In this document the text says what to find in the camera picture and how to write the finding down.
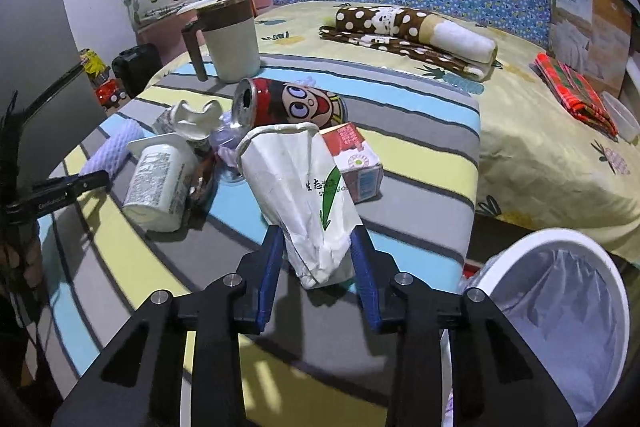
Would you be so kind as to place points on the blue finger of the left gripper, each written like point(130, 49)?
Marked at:
point(61, 192)

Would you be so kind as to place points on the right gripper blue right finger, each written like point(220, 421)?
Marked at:
point(374, 274)

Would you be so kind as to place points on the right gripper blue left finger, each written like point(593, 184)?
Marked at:
point(260, 272)

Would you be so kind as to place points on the white yogurt cup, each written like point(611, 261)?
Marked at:
point(157, 192)

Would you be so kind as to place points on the white paper bag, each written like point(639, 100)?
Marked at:
point(298, 186)

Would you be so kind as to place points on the red white small carton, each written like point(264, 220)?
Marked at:
point(360, 167)

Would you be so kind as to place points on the red cartoon drink can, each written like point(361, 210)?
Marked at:
point(261, 101)

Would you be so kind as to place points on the white round trash bin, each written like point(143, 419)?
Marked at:
point(565, 321)

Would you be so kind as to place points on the person's left hand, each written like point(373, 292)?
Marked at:
point(26, 265)

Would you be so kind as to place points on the red toy car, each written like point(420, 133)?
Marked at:
point(110, 94)

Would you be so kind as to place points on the black bag on floor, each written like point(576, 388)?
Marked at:
point(136, 66)

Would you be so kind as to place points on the silver refrigerator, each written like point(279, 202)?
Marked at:
point(37, 50)

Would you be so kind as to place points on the translucent bin liner bag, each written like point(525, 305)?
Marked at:
point(575, 321)

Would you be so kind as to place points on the beige brown lidded mug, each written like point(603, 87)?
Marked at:
point(228, 29)

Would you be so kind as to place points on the yellow bed sheet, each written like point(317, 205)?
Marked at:
point(504, 141)

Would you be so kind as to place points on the red green plaid cloth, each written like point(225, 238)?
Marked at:
point(575, 94)

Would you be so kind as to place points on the white plastic bowl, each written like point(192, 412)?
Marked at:
point(627, 126)

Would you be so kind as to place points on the bedding package box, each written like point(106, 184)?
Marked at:
point(593, 37)

